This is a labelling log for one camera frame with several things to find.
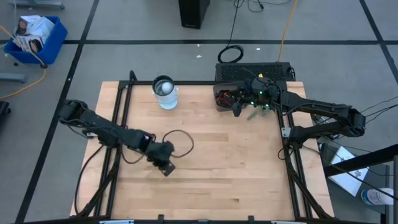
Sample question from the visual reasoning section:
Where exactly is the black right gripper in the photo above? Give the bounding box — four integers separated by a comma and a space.
232, 77, 265, 118

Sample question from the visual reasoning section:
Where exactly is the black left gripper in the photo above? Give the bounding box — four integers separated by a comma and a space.
144, 135, 176, 177

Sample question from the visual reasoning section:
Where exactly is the thin dark brown rubber band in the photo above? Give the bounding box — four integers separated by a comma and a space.
162, 129, 195, 159

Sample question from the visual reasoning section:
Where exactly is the clear grey plastic bin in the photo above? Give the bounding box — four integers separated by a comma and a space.
213, 80, 253, 112

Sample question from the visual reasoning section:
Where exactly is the black perforated computer case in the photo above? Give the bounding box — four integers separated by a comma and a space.
214, 61, 296, 83

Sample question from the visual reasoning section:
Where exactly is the white tumbler cup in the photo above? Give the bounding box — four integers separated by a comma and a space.
152, 75, 180, 110

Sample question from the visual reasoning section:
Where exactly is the white ball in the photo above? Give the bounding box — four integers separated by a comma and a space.
160, 82, 174, 95

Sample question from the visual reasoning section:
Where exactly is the black tower box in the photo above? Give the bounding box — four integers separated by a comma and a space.
178, 0, 211, 30

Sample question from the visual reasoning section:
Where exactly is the black metal beam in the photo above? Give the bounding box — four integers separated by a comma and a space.
323, 144, 398, 178

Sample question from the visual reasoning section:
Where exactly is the white paper sheet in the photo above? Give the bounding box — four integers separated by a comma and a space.
328, 146, 370, 197

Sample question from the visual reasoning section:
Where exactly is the blue plastic crate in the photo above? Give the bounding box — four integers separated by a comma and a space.
3, 15, 68, 66

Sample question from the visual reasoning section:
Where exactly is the white plastic bottle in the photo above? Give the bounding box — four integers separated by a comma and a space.
360, 187, 395, 206

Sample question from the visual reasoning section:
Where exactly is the black chair base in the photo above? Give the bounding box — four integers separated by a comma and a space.
0, 100, 12, 116

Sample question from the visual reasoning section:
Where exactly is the grey metal stand leg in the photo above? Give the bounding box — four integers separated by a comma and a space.
9, 0, 65, 10
0, 73, 26, 84

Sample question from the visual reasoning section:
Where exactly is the grey metal pole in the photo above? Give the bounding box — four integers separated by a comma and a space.
393, 155, 398, 224

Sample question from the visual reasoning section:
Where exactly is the white printed cardboard box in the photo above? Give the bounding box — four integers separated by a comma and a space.
15, 14, 55, 41
12, 34, 45, 54

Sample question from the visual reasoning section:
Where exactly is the black cable with coil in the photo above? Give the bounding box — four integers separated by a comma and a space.
216, 0, 245, 65

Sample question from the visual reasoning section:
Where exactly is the black aluminium table frame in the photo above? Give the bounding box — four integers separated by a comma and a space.
70, 70, 335, 224

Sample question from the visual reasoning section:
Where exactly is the yellow hanging cable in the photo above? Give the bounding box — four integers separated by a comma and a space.
277, 0, 299, 62

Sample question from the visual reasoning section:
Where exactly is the yellow floor cable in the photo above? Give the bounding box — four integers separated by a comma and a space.
0, 24, 47, 100

